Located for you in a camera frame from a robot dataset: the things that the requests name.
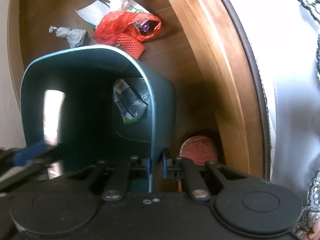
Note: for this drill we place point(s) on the red plastic bag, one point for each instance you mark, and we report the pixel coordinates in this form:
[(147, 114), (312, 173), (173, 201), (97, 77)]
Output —
[(115, 23)]

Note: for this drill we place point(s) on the grey paper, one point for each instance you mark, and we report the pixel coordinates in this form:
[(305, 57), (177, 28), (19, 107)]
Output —
[(75, 37)]

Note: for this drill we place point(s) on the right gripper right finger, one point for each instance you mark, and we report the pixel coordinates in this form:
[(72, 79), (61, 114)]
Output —
[(172, 166)]

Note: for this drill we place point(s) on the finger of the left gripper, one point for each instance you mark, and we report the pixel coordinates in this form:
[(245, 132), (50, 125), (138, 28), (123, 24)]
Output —
[(22, 157)]

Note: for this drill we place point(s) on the white paper sheet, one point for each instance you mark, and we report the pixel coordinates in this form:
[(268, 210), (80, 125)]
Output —
[(94, 13)]

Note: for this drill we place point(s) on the white green snack wrapper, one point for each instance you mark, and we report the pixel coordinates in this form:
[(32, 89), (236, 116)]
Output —
[(125, 5)]

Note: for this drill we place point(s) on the dark teal trash bin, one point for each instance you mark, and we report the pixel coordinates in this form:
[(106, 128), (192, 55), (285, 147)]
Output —
[(91, 126)]

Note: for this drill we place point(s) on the red foam fruit net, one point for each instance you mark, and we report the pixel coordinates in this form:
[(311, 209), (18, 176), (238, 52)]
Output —
[(130, 46)]

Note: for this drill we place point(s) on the wooden bed frame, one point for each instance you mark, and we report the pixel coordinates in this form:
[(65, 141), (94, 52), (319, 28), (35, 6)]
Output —
[(230, 74)]

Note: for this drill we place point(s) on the white lace bed sheet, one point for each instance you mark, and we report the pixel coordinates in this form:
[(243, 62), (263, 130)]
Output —
[(284, 37)]

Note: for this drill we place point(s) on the red slipper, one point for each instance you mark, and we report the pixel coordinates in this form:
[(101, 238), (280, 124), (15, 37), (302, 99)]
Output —
[(199, 149)]

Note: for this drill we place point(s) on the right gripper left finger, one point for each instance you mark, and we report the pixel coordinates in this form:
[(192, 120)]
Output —
[(146, 165)]

